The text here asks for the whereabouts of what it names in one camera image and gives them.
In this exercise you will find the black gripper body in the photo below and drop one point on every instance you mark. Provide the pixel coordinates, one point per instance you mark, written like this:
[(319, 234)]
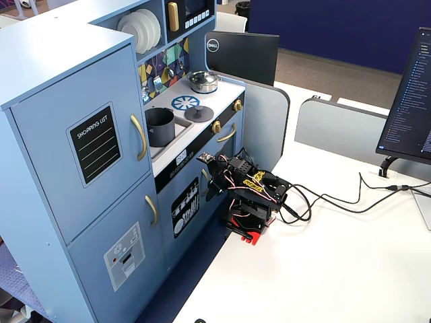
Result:
[(215, 186)]

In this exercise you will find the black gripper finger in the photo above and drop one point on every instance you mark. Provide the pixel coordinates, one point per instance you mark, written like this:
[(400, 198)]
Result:
[(212, 191), (222, 188)]

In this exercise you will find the black robot wrist mount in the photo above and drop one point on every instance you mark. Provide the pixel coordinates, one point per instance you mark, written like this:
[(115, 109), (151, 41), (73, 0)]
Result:
[(198, 113)]

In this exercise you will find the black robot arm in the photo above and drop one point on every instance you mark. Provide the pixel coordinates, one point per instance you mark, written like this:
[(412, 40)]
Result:
[(256, 202)]

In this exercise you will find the red black arm base clamp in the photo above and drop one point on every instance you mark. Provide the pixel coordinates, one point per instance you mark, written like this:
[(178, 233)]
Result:
[(256, 237)]

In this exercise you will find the steel pot with lid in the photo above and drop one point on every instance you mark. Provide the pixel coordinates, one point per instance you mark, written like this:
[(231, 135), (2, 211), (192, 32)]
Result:
[(202, 82)]

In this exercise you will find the blue oven door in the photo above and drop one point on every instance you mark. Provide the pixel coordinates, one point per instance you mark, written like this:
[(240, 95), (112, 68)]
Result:
[(238, 148)]

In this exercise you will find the black dishwasher sticker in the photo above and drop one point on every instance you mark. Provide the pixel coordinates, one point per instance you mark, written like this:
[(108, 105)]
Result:
[(185, 208)]

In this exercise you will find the digital clock display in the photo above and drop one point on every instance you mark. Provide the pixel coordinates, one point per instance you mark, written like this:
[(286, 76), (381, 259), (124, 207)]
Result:
[(182, 157)]

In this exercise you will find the gold stove knob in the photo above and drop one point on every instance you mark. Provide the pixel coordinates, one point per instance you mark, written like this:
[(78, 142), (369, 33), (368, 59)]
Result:
[(238, 105), (216, 126)]

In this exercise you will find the blue dishwasher door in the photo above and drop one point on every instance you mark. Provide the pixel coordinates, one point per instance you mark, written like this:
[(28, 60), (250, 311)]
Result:
[(165, 218)]

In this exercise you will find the gray toy sink basin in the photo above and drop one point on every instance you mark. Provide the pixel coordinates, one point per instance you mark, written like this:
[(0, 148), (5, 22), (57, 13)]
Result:
[(182, 129)]

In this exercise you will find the gray desk divider panel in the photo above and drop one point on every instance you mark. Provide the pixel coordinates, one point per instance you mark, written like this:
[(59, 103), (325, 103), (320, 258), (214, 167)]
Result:
[(266, 117), (336, 128)]

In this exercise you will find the gray plastic pot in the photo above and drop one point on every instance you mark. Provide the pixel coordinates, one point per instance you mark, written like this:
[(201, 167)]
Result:
[(161, 131)]

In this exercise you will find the gray ice dispenser sticker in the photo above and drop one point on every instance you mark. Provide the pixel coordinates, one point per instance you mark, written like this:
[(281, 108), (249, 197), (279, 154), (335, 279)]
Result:
[(124, 255)]

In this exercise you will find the steel slotted spatula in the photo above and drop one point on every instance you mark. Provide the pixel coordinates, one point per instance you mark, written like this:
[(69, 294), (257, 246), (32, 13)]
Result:
[(157, 82)]

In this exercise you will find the steel slotted skimmer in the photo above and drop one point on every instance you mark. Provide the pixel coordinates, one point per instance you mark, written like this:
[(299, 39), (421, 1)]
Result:
[(145, 92)]

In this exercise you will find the steel ladle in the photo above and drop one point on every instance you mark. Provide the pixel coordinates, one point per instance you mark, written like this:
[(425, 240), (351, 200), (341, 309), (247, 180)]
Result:
[(171, 72)]

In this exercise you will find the steel spoon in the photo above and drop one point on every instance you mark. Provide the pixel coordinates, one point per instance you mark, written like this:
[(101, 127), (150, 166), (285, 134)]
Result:
[(181, 64)]

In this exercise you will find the black Dell monitor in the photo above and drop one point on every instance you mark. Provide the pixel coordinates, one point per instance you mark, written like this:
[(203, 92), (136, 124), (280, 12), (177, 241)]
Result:
[(242, 57)]

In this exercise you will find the black shopping list board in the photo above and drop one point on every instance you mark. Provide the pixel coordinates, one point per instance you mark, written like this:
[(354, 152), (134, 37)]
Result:
[(96, 144)]

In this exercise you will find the blue freezer door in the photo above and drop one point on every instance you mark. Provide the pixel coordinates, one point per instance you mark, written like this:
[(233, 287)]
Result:
[(94, 235)]

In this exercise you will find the small black round object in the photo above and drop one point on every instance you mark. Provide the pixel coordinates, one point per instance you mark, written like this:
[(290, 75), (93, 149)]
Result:
[(200, 320)]

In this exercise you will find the white chair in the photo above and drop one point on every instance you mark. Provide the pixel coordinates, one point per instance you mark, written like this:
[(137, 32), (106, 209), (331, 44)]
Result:
[(230, 22)]

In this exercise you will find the white toy plate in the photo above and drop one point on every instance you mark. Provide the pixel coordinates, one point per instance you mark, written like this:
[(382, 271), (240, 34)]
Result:
[(159, 28), (152, 30), (131, 32)]

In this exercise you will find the black trash bin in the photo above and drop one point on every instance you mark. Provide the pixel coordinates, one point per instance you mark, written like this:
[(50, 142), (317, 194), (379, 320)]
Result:
[(242, 10)]

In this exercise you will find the black microwave door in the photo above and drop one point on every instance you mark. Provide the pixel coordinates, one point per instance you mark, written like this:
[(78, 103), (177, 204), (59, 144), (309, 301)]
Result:
[(198, 10)]

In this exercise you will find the blue fridge door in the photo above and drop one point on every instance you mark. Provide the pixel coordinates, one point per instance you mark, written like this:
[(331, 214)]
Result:
[(40, 134)]

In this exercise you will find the monitor showing code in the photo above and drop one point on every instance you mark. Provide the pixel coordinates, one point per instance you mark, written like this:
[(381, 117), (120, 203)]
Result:
[(410, 101)]

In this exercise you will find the blue wooden toy kitchen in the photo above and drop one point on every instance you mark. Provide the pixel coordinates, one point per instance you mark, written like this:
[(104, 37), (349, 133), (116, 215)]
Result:
[(50, 67)]

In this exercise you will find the silver stand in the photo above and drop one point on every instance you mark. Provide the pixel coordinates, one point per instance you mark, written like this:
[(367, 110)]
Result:
[(424, 208)]

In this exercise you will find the small wrist camera board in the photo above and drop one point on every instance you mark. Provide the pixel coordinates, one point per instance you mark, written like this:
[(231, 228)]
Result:
[(206, 157)]

